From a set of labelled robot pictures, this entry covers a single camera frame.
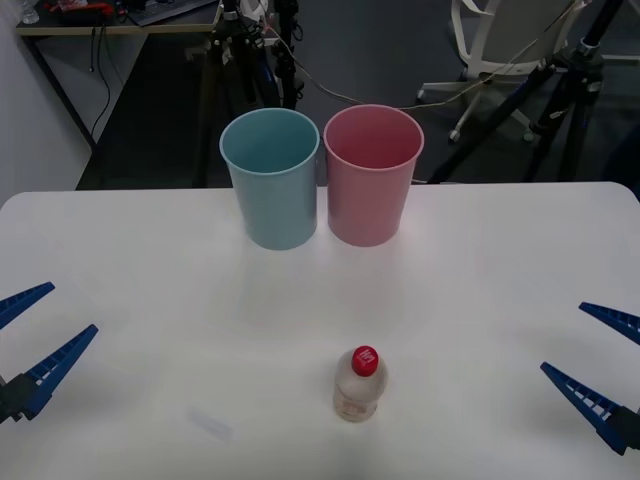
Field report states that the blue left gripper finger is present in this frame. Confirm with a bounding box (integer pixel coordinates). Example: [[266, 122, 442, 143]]
[[0, 324, 100, 424], [0, 281, 56, 331]]

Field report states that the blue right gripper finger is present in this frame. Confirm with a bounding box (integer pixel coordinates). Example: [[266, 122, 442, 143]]
[[539, 362, 640, 456], [578, 301, 640, 346]]

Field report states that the clear bottle with red cap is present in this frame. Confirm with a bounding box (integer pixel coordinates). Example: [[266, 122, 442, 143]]
[[332, 344, 390, 424]]

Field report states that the black tripod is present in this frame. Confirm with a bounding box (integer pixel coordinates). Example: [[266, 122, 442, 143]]
[[184, 0, 306, 189], [427, 0, 640, 184]]

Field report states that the pale blue plastic bin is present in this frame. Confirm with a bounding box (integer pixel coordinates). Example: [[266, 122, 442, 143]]
[[218, 107, 321, 251]]

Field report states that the pink plastic bin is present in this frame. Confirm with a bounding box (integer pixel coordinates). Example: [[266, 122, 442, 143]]
[[322, 103, 426, 248]]

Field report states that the red tool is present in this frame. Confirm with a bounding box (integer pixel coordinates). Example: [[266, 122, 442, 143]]
[[42, 1, 114, 16]]

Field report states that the black keyboard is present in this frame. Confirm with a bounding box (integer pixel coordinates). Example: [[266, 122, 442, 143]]
[[127, 0, 219, 26]]

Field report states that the white office chair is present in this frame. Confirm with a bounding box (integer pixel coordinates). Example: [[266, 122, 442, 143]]
[[416, 0, 571, 146]]

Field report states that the black cable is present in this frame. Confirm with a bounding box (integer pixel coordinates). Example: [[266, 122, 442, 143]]
[[88, 23, 115, 146]]

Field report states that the wooden desk with black frame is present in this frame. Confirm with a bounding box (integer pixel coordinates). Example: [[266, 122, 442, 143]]
[[14, 0, 224, 189]]

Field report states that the beige cable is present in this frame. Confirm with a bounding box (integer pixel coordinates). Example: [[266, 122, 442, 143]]
[[259, 19, 549, 110]]

